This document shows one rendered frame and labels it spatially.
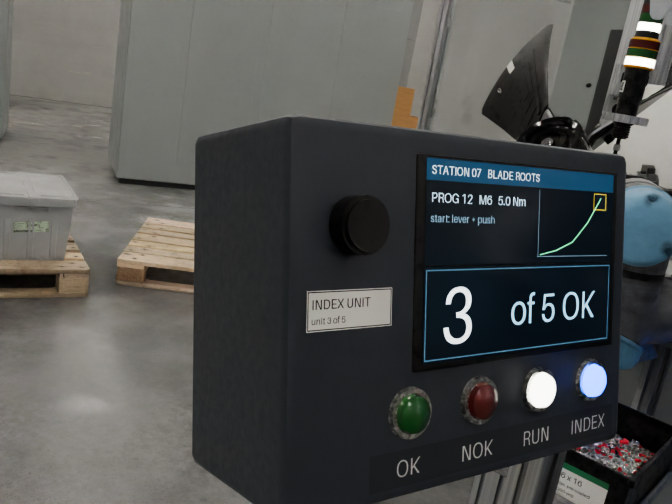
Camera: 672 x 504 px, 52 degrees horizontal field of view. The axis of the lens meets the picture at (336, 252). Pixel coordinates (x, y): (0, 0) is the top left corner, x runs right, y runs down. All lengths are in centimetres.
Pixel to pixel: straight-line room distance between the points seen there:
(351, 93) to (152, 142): 195
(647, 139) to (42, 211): 280
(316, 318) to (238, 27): 622
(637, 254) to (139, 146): 590
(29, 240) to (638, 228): 321
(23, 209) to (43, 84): 949
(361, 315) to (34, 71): 1273
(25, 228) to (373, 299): 334
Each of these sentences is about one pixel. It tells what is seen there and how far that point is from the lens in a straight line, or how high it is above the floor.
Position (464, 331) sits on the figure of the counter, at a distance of 38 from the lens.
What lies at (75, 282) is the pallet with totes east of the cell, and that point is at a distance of 362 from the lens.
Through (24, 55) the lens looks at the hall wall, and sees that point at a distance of 1300.
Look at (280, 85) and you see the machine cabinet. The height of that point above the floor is 107.
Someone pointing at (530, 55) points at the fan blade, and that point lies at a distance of 146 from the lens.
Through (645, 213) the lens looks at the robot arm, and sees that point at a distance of 73.
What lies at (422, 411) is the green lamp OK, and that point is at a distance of 36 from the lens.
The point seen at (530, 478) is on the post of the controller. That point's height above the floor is 99.
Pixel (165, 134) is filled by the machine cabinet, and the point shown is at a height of 49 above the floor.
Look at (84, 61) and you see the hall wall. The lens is 1300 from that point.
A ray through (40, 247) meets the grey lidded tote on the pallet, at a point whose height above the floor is 21.
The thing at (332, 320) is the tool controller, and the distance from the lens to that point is 32.
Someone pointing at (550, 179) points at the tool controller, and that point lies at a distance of 43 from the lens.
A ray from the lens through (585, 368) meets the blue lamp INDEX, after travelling 46.
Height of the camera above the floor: 128
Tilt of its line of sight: 14 degrees down
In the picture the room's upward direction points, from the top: 10 degrees clockwise
